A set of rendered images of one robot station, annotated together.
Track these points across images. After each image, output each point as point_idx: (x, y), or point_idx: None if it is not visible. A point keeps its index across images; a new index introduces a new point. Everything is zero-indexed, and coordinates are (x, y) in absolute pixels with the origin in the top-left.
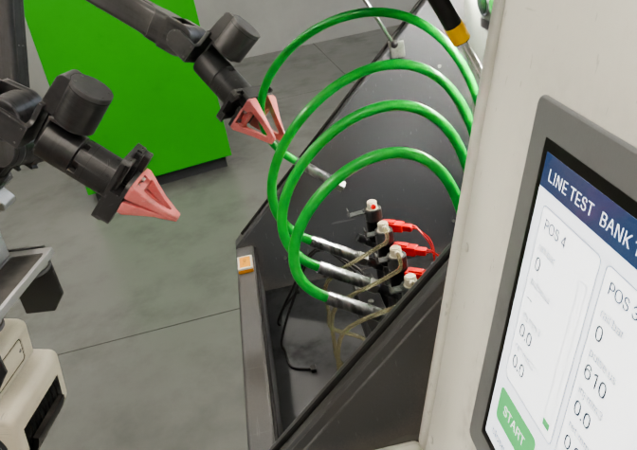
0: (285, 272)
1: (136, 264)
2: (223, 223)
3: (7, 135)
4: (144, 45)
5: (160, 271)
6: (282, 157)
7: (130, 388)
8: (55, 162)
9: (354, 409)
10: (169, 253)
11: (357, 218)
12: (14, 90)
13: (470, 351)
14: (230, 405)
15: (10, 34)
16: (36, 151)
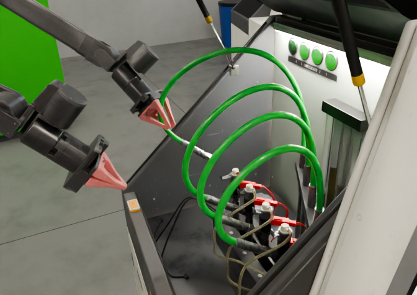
0: (153, 208)
1: (10, 190)
2: None
3: (2, 128)
4: (16, 46)
5: (28, 195)
6: (195, 144)
7: (13, 279)
8: (39, 148)
9: None
10: (33, 183)
11: (201, 172)
12: (5, 92)
13: (364, 287)
14: (87, 286)
15: None
16: (24, 140)
